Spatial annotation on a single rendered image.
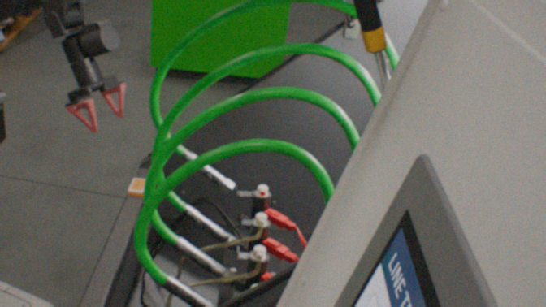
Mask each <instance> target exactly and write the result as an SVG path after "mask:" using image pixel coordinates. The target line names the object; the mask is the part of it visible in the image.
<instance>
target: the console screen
mask: <svg viewBox="0 0 546 307"><path fill-rule="evenodd" d="M334 307H498V306H497V304H496V302H495V299H494V297H493V295H492V293H491V290H490V288H489V286H488V283H487V281H486V279H485V278H484V276H483V273H482V270H481V268H480V266H479V264H478V262H477V260H476V258H475V255H474V253H473V251H472V248H471V247H470V244H469V241H468V239H467V238H466V236H465V235H464V233H463V230H462V227H461V225H460V223H459V222H458V220H457V217H456V215H455V212H454V210H453V207H452V206H451V204H450V202H449V199H448V196H447V194H446V192H445V190H444V188H443V186H442V183H441V182H440V179H439V178H438V176H437V174H436V172H435V169H434V167H433V165H432V163H431V160H430V158H429V157H428V156H427V155H426V154H419V155H418V156H417V157H416V159H415V160H414V163H413V166H412V167H411V168H410V170H409V173H408V174H407V176H406V177H405V181H403V182H402V184H401V186H400V188H399V189H398V191H397V193H396V196H395V197H394V199H393V201H392V204H391V205H390V206H389V208H388V210H387V212H386V213H385V215H384V217H383V219H382V220H381V222H380V224H379V227H378V228H377V230H376V232H375V234H374V235H373V236H372V237H371V239H370V243H369V244H368V245H367V247H366V250H365V251H364V253H363V255H362V258H361V259H360V261H359V262H358V263H357V265H356V267H355V268H354V270H353V273H352V275H351V276H350V278H349V281H348V282H347V283H346V285H345V287H344V289H343V291H342V292H341V294H340V296H339V298H338V299H337V301H336V303H335V306H334Z"/></svg>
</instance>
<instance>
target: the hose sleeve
mask: <svg viewBox="0 0 546 307"><path fill-rule="evenodd" d="M196 157H198V156H197V155H195V154H194V153H193V152H191V151H190V149H188V148H187V149H186V150H185V152H184V154H183V155H181V156H180V158H181V159H184V160H185V161H186V162H189V161H191V160H192V159H194V158H196ZM199 172H201V173H202V174H203V175H204V176H205V177H207V178H208V180H209V181H212V182H213V183H214V184H216V185H217V186H219V187H222V186H223V185H224V183H225V182H227V177H224V176H223V175H221V173H219V172H218V171H217V170H215V169H214V168H213V167H211V166H207V167H205V168H203V169H201V170H199Z"/></svg>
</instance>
